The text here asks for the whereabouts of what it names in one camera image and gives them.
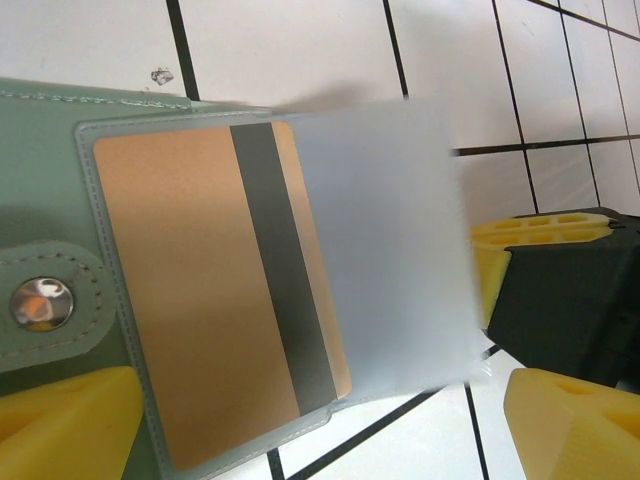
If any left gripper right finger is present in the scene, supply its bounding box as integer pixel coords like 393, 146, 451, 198
503, 368, 640, 480

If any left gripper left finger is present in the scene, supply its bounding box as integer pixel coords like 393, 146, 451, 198
0, 365, 147, 480

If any green leather card holder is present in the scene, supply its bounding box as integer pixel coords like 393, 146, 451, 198
0, 77, 494, 480

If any gold card with magnetic stripe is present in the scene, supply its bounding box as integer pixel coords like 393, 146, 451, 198
93, 121, 354, 472

